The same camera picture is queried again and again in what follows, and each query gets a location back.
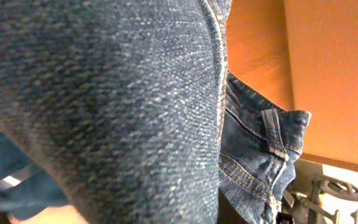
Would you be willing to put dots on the blue garment with tape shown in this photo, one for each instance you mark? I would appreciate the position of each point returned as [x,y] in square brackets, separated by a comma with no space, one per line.
[25,188]

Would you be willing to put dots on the dark blue jeans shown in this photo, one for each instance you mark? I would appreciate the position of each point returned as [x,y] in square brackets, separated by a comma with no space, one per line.
[130,107]

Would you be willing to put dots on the metal table leg frame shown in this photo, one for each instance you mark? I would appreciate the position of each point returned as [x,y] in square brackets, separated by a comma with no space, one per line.
[321,200]

